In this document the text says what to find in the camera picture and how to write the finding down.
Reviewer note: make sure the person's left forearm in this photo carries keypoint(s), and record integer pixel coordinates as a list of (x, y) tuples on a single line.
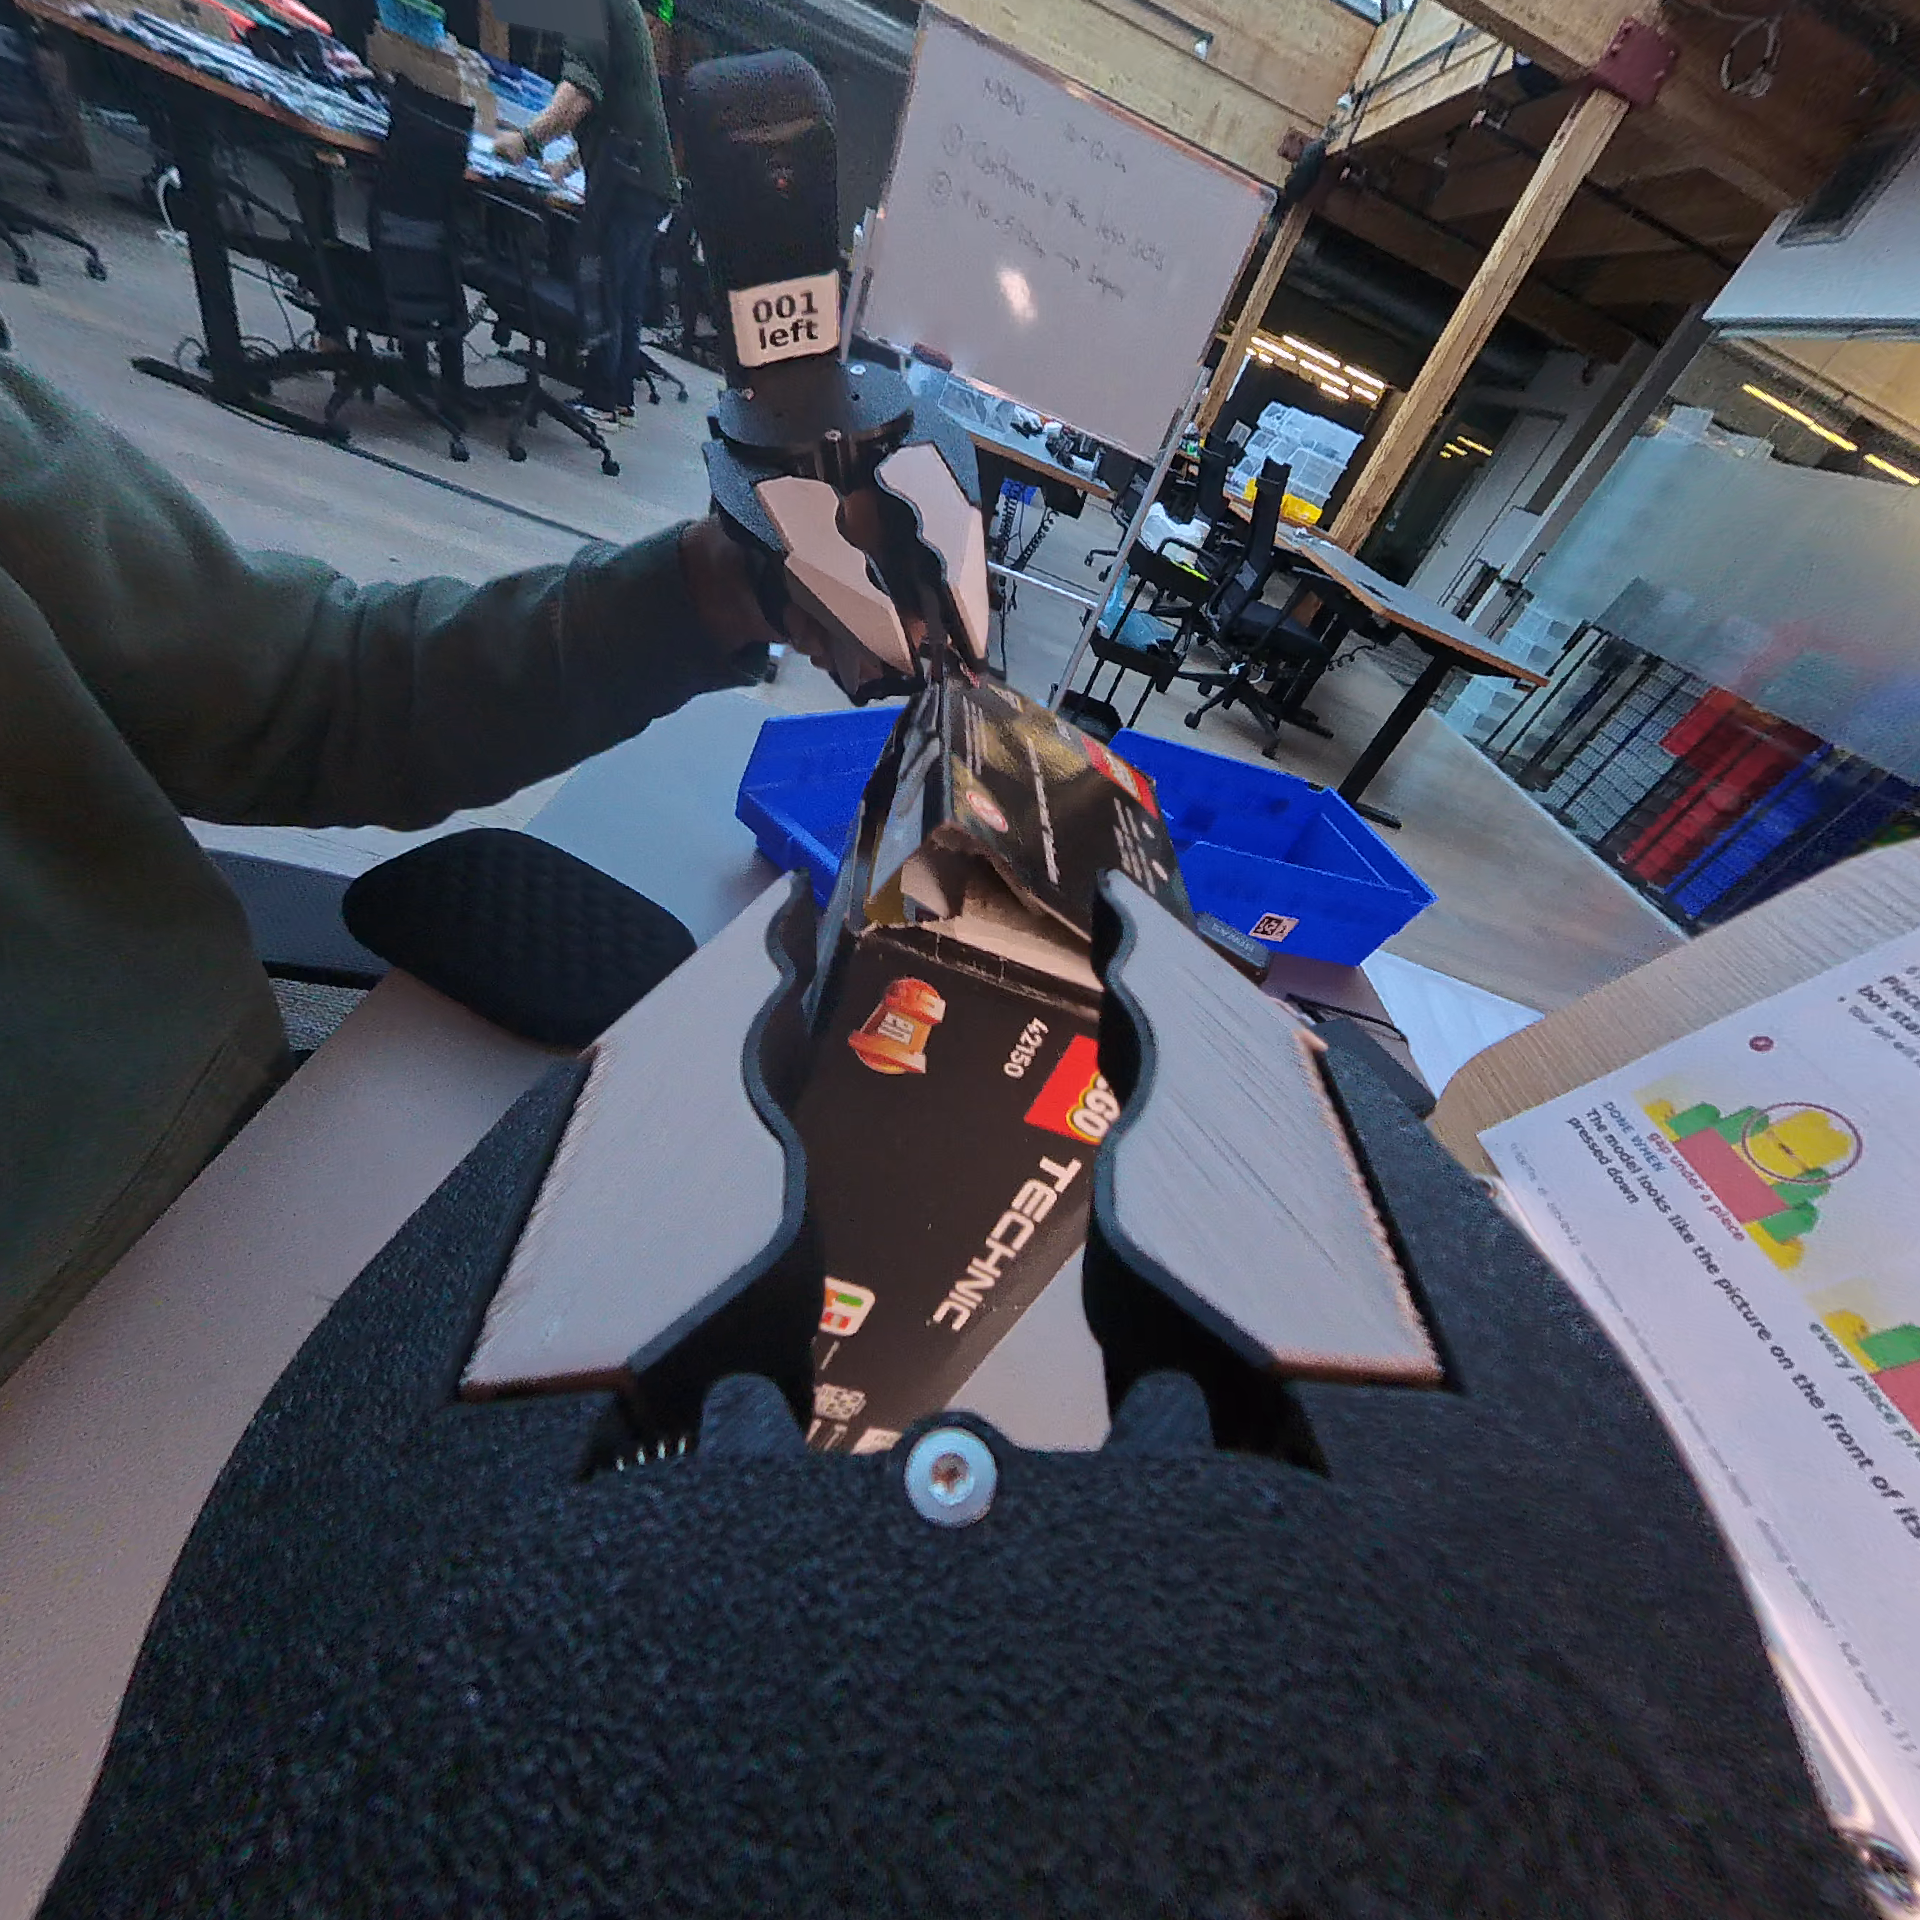
[(391, 660)]

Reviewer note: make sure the person's left hand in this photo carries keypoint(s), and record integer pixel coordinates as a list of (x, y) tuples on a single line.
[(737, 601)]

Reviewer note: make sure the background work table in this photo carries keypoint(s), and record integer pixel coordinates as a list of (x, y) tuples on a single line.
[(182, 76)]

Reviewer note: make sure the black office chair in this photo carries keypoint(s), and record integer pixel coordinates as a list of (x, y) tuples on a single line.
[(1247, 601), (406, 270)]

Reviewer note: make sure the wooden pillar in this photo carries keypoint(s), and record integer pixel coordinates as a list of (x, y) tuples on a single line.
[(1486, 300)]

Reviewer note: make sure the person's torso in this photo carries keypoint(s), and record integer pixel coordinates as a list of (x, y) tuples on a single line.
[(107, 1081)]

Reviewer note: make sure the blue storage bin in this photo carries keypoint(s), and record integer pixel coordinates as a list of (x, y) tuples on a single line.
[(1322, 856)]

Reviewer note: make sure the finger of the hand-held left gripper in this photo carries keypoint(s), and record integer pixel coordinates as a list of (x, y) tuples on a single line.
[(843, 572), (948, 539)]

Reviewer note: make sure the whiteboard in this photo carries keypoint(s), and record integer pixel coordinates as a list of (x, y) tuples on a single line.
[(1082, 210)]

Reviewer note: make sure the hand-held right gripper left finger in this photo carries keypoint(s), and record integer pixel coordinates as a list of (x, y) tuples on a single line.
[(646, 1200)]

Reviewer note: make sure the toy truck box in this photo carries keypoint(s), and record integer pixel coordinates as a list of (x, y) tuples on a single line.
[(962, 1051)]

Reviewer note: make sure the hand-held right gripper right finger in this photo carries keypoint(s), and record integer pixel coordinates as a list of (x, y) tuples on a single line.
[(1261, 1200)]

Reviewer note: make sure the large printed instruction sheet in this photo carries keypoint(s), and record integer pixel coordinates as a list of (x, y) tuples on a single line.
[(1773, 1350)]

